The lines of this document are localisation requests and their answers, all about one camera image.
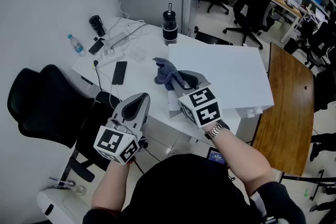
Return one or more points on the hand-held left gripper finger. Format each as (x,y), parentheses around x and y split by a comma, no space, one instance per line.
(143,120)
(118,110)

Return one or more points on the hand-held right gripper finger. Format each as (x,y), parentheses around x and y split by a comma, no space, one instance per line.
(178,89)
(202,78)

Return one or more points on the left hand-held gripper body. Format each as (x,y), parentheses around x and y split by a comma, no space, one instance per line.
(110,141)

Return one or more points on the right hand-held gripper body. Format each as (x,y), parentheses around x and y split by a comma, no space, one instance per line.
(202,110)

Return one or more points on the grey cloth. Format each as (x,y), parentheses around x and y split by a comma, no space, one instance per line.
(164,70)

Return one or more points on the large white board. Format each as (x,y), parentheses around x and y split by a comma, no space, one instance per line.
(225,73)

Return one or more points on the person's right forearm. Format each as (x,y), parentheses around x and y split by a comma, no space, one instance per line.
(241,160)

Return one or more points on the person's left forearm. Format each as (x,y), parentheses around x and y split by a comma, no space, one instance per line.
(110,186)

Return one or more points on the silver wristwatch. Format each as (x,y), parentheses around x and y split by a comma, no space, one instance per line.
(214,131)

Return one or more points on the black smartphone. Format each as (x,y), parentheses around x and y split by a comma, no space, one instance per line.
(119,73)

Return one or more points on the black flat case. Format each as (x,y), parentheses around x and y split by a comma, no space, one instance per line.
(212,38)

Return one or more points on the black screen device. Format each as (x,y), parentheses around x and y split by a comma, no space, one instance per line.
(217,157)

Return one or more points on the clear plastic box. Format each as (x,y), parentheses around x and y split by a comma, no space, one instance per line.
(137,54)

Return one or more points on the white power strip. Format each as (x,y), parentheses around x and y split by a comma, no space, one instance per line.
(110,56)

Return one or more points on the black white-banded bottle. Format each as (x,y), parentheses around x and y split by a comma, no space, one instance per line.
(169,31)

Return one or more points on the black mesh office chair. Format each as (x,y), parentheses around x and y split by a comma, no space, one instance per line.
(52,112)

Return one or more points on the small black phone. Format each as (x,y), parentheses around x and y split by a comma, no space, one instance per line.
(96,46)

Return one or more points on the clear water bottle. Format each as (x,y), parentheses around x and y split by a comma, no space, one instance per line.
(77,46)

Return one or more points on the white appliance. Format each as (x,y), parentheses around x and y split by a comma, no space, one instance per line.
(63,207)

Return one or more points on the person's black clothing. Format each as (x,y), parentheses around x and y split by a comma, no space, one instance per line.
(183,191)

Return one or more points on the brown wooden table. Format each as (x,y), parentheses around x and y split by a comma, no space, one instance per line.
(286,112)

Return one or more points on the small black flask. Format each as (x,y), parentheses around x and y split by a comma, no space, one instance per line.
(97,26)

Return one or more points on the black waste bin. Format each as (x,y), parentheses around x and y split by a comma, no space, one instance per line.
(290,46)

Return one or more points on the white-legged wooden desk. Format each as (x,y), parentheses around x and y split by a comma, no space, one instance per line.
(286,6)

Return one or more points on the black metal stand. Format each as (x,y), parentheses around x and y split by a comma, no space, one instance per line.
(302,178)

